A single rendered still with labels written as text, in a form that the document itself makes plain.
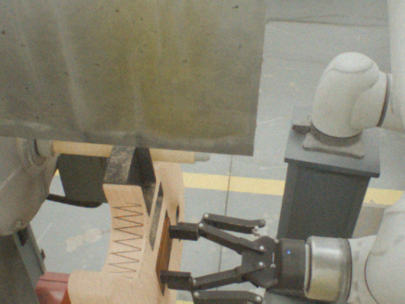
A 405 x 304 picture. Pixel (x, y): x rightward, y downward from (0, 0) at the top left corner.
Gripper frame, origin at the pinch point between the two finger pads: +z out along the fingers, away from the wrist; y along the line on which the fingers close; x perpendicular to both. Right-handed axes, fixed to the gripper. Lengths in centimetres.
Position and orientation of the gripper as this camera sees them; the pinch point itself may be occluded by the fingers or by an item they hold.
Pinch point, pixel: (168, 253)
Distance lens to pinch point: 74.5
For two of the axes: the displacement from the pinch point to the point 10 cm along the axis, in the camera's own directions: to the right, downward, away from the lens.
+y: 1.2, -7.7, 6.3
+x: -0.3, -6.3, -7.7
